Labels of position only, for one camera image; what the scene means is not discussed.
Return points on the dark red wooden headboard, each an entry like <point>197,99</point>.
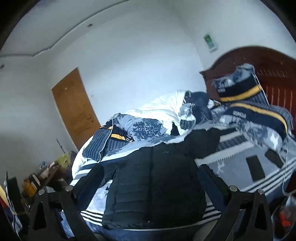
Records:
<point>277,69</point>

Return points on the blue striped pillow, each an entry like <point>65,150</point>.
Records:
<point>97,143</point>

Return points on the cluttered wooden desk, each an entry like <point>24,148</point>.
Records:
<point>49,173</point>

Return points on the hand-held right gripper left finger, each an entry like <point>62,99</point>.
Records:
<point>93,179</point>

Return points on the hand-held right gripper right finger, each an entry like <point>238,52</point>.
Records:
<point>208,178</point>

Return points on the green wall sticker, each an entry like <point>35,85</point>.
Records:
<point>210,42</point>

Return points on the yellow-green bag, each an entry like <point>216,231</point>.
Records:
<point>63,160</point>

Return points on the bed with striped sheet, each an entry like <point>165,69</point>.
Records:
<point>235,148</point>

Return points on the white and blue patterned quilt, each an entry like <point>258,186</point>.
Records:
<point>159,111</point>

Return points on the black puffer jacket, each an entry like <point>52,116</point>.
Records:
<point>152,180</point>

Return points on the clear plastic bag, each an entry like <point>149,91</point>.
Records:
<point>284,220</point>

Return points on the brown wooden door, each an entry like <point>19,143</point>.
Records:
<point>74,106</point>

